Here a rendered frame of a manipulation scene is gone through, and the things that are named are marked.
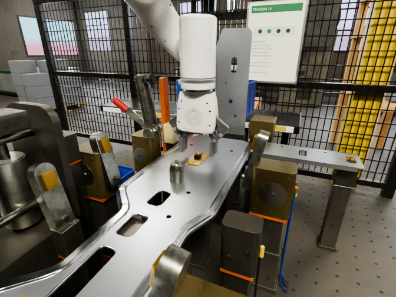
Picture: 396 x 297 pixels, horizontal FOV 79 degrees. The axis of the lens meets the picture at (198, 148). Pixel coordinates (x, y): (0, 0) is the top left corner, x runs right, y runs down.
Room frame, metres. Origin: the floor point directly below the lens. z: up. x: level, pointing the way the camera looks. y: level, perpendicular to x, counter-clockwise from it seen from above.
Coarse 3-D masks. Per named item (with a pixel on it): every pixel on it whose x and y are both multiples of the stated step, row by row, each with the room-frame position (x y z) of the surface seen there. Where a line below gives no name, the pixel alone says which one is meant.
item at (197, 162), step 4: (196, 152) 0.64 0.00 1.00; (200, 152) 0.64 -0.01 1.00; (192, 156) 0.61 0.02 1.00; (196, 156) 0.59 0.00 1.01; (200, 156) 0.59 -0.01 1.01; (204, 156) 0.61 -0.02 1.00; (188, 160) 0.58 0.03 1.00; (192, 160) 0.58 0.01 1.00; (196, 160) 0.58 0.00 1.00; (200, 160) 0.58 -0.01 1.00; (192, 164) 0.56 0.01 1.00; (196, 164) 0.55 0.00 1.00
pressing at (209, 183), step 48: (192, 144) 0.71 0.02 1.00; (240, 144) 0.70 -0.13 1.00; (144, 192) 0.43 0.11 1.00; (192, 192) 0.43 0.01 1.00; (96, 240) 0.29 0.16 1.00; (144, 240) 0.29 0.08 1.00; (0, 288) 0.21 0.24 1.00; (48, 288) 0.21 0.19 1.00; (96, 288) 0.21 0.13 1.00; (144, 288) 0.21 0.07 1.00
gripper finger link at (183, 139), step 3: (174, 129) 0.61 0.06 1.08; (177, 129) 0.61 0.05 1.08; (177, 132) 0.61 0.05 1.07; (183, 135) 0.61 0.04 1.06; (186, 135) 0.63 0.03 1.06; (180, 138) 0.60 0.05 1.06; (183, 138) 0.60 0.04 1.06; (186, 138) 0.62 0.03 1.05; (180, 141) 0.60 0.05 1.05; (183, 141) 0.60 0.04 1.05; (186, 141) 0.62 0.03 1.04; (180, 144) 0.60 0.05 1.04; (183, 144) 0.60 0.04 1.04; (186, 144) 0.62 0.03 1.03; (180, 147) 0.60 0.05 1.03; (183, 147) 0.60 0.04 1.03; (186, 147) 0.62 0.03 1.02; (180, 150) 0.60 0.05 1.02; (183, 150) 0.60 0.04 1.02
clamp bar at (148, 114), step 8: (136, 80) 0.64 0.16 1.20; (144, 80) 0.65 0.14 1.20; (152, 80) 0.64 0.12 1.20; (144, 88) 0.64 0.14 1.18; (144, 96) 0.64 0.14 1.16; (152, 96) 0.67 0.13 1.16; (144, 104) 0.64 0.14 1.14; (152, 104) 0.66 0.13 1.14; (144, 112) 0.64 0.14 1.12; (152, 112) 0.66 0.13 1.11; (144, 120) 0.64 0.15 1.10; (152, 120) 0.66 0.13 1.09; (152, 128) 0.63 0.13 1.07
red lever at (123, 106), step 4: (116, 100) 0.69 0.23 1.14; (120, 100) 0.69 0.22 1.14; (116, 104) 0.68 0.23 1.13; (120, 104) 0.68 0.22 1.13; (124, 104) 0.68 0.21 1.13; (120, 108) 0.68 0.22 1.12; (124, 108) 0.67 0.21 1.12; (128, 108) 0.68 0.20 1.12; (124, 112) 0.67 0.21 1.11; (128, 112) 0.67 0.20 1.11; (132, 112) 0.67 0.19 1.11; (132, 116) 0.67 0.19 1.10; (136, 116) 0.66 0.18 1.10; (136, 120) 0.66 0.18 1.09; (140, 120) 0.66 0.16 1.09; (140, 124) 0.66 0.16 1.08
